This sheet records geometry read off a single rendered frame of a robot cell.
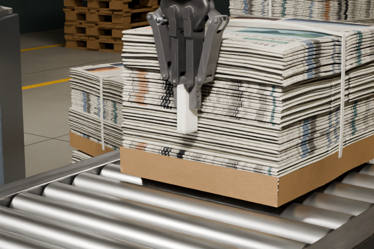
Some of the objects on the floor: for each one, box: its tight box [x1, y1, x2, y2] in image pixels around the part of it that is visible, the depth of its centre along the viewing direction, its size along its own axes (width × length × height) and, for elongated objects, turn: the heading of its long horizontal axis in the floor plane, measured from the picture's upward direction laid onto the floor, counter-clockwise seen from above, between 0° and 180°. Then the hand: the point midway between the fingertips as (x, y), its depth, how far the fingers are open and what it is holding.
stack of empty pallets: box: [62, 0, 169, 53], centre depth 901 cm, size 126×86×130 cm
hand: (187, 108), depth 115 cm, fingers closed, pressing on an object
